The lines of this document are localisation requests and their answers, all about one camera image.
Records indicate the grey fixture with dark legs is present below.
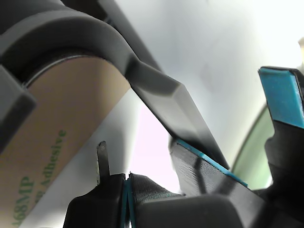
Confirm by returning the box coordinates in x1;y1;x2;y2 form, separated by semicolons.
0;0;231;171

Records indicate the green round bowl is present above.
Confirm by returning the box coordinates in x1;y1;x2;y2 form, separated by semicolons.
231;103;276;190

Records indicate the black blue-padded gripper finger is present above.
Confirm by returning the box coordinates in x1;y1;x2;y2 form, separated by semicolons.
257;66;304;190

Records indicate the black blurry gripper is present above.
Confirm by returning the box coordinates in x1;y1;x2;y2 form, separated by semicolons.
123;139;304;228

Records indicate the tan protective film green print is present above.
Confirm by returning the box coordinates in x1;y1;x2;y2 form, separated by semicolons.
0;57;132;228

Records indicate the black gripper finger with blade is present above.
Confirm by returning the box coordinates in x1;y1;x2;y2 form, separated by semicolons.
63;140;126;228

